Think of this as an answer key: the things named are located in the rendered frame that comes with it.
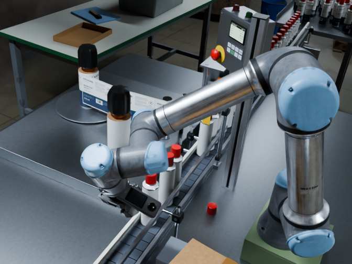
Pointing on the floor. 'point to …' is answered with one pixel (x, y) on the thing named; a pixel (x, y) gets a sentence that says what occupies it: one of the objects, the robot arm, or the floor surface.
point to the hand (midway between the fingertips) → (138, 210)
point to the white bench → (41, 34)
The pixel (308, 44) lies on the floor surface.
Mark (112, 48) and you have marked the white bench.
